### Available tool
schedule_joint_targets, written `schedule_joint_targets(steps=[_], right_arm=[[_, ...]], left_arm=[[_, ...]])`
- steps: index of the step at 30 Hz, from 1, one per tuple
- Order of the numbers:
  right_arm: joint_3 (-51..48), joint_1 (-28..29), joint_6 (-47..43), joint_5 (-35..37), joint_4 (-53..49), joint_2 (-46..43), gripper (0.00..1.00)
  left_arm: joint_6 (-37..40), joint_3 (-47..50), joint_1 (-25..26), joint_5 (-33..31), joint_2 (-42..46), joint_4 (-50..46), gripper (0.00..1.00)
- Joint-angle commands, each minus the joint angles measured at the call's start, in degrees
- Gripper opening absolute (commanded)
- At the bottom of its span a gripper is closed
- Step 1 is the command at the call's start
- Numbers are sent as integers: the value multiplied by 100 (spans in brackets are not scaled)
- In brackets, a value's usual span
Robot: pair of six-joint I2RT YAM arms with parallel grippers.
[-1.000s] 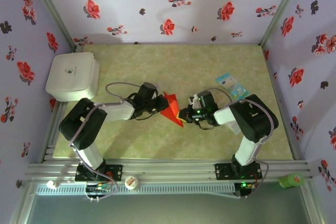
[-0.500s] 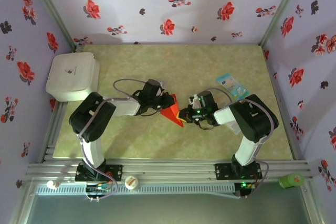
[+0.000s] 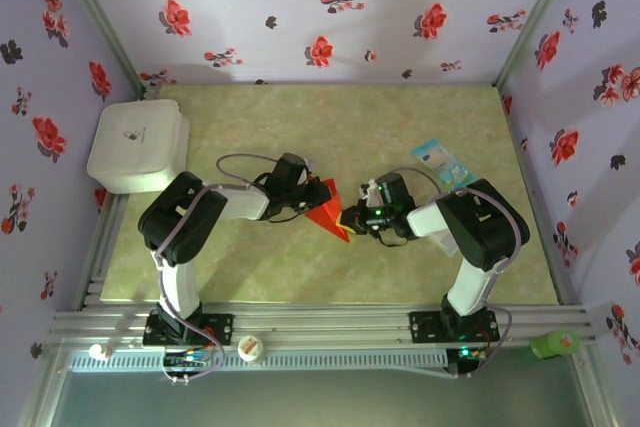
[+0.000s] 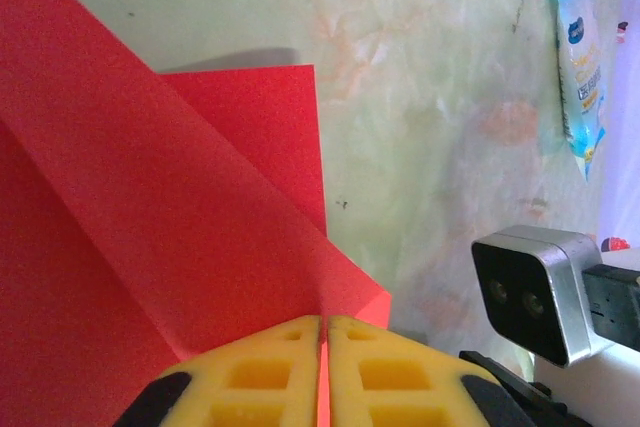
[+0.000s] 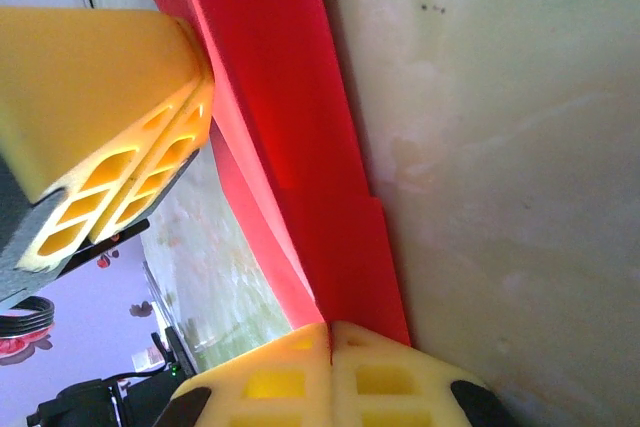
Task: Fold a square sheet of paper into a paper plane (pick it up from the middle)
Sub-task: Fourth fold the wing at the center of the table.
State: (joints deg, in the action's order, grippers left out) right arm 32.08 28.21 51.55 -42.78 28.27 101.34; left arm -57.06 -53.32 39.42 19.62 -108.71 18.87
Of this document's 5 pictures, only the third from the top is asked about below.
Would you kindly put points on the clear plastic bag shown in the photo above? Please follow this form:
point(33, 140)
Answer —
point(447, 244)

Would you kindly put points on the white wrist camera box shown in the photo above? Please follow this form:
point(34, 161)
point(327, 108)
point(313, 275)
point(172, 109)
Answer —
point(371, 192)
point(310, 167)

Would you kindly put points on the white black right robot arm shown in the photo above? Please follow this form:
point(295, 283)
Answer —
point(430, 219)

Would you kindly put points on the green plastic cup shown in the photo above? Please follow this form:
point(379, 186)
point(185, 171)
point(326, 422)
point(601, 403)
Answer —
point(555, 343)

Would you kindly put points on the white jar with red label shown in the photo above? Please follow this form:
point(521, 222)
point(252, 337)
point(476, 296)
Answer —
point(250, 348)

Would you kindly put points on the red paper sheet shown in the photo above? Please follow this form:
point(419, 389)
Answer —
point(327, 217)

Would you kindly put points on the aluminium mounting rail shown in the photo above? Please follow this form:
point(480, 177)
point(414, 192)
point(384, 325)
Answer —
point(325, 322)

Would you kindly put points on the blue snack packet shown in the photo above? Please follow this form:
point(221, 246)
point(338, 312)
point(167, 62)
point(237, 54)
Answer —
point(442, 164)

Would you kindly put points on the aluminium corner post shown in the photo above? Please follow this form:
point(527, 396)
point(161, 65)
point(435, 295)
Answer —
point(102, 22)
point(534, 22)

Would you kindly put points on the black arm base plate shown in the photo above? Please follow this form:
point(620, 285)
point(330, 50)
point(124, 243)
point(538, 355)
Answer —
point(422, 327)
point(222, 329)

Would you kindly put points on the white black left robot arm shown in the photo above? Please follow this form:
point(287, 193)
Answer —
point(245, 202)

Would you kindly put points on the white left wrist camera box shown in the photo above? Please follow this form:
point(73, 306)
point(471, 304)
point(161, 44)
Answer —
point(310, 167)

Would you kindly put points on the white plastic container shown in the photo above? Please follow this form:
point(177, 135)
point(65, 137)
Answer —
point(135, 137)

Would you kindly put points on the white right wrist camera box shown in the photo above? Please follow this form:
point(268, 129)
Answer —
point(371, 192)

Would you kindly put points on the aluminium lower frame bar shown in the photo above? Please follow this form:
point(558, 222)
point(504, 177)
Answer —
point(44, 387)
point(592, 387)

